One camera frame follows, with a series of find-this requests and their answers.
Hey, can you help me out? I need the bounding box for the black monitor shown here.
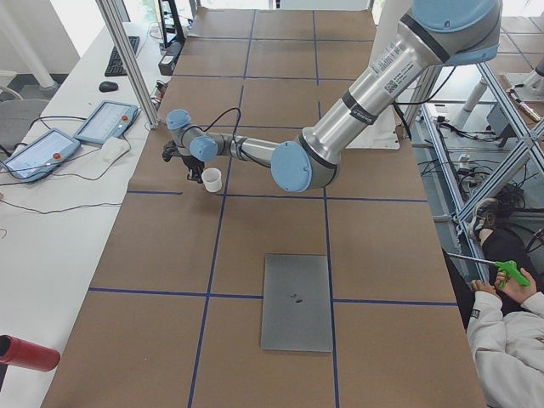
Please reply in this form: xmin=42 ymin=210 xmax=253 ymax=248
xmin=157 ymin=0 xmax=185 ymax=48

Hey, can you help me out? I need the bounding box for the silver closed laptop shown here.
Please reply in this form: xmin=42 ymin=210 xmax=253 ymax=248
xmin=261 ymin=254 xmax=333 ymax=353

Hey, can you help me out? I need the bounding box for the white folded cloth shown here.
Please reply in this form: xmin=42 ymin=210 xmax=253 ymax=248
xmin=99 ymin=137 xmax=130 ymax=164

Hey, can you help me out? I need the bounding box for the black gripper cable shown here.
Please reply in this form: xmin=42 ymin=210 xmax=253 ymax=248
xmin=199 ymin=107 xmax=243 ymax=148

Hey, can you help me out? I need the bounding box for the brown paper table cover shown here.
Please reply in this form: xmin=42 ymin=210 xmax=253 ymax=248
xmin=43 ymin=10 xmax=485 ymax=407

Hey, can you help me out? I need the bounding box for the black keyboard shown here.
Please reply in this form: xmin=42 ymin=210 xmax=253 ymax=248
xmin=104 ymin=35 xmax=141 ymax=78

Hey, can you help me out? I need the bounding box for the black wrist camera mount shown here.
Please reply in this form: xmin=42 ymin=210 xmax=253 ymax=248
xmin=162 ymin=143 xmax=181 ymax=162

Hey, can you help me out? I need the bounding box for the green air blow gun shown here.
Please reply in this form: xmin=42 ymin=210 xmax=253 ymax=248
xmin=447 ymin=252 xmax=530 ymax=289

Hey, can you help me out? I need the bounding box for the black desktop computer box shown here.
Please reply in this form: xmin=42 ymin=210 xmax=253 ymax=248
xmin=158 ymin=42 xmax=183 ymax=77

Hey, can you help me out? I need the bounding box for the aluminium frame post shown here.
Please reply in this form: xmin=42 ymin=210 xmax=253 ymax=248
xmin=96 ymin=0 xmax=159 ymax=129

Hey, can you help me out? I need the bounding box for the blue teach pendant near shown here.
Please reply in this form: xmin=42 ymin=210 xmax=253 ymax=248
xmin=2 ymin=128 xmax=81 ymax=183

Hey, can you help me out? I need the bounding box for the black computer mouse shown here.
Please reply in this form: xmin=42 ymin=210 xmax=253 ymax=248
xmin=99 ymin=81 xmax=119 ymax=93

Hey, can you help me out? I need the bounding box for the blue teach pendant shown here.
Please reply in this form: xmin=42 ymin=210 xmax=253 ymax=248
xmin=2 ymin=128 xmax=81 ymax=183
xmin=74 ymin=100 xmax=139 ymax=145

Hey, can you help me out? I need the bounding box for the red cylindrical bottle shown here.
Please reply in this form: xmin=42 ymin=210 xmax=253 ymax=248
xmin=1 ymin=335 xmax=60 ymax=372

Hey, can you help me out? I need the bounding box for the blue teach pendant far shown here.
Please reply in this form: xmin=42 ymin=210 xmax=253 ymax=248
xmin=74 ymin=100 xmax=139 ymax=145

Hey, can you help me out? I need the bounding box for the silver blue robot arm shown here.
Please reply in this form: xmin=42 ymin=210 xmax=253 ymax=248
xmin=162 ymin=1 xmax=502 ymax=192

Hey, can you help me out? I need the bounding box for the seated person white hoodie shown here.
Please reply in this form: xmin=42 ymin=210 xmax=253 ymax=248
xmin=445 ymin=198 xmax=543 ymax=407

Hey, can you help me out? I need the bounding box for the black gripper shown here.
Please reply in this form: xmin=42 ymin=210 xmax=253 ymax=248
xmin=181 ymin=155 xmax=204 ymax=184

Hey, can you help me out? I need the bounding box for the white plastic cup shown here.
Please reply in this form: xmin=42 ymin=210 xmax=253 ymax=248
xmin=201 ymin=167 xmax=223 ymax=193

